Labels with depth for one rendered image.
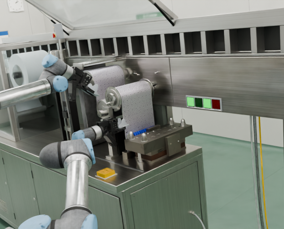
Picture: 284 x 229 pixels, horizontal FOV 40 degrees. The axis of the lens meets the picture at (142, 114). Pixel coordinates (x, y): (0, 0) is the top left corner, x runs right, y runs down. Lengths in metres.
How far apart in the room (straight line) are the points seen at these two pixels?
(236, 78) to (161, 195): 0.75
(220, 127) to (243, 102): 3.20
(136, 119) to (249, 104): 0.67
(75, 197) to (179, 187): 0.93
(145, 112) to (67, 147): 0.79
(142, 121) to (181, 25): 0.60
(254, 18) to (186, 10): 3.38
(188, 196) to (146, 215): 0.34
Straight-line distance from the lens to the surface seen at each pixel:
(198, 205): 2.44
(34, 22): 8.18
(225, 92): 2.09
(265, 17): 1.92
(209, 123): 5.33
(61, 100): 2.49
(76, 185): 1.51
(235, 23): 2.00
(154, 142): 2.13
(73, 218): 1.39
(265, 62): 1.93
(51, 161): 1.68
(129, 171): 2.09
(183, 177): 2.27
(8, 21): 7.95
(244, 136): 5.04
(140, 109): 2.30
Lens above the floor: 1.67
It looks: 14 degrees down
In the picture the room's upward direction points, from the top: 7 degrees counter-clockwise
